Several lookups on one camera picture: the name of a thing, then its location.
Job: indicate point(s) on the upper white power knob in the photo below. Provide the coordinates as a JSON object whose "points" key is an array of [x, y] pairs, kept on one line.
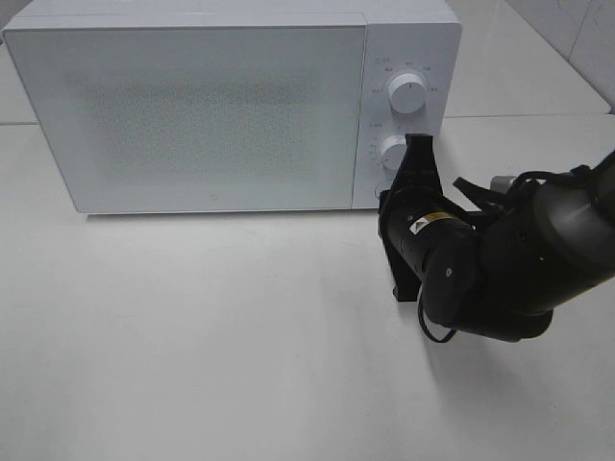
{"points": [[407, 91]]}

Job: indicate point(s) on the white microwave door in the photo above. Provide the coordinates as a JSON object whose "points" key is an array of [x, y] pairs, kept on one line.
{"points": [[193, 120]]}

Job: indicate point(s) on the white microwave oven body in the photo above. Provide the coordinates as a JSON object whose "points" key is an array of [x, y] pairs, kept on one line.
{"points": [[398, 35]]}

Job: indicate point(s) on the round white door button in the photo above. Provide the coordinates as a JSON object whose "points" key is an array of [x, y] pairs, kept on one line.
{"points": [[380, 187]]}

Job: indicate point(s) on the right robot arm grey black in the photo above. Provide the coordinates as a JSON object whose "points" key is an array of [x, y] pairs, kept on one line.
{"points": [[531, 243]]}

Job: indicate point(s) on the white timer knob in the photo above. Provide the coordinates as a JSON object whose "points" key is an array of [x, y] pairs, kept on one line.
{"points": [[393, 151]]}

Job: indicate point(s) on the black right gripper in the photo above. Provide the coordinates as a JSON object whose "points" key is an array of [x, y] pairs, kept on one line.
{"points": [[431, 252]]}

